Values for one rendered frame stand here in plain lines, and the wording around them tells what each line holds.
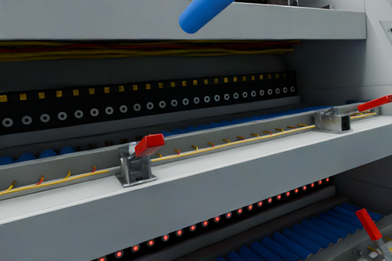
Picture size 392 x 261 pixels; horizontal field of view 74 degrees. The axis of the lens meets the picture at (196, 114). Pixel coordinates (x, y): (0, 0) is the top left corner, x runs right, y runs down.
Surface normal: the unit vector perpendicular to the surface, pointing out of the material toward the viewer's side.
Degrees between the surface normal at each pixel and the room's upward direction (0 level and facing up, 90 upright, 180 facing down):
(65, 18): 112
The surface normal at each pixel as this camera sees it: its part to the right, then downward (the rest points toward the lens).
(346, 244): -0.10, -0.99
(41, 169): 0.45, 0.04
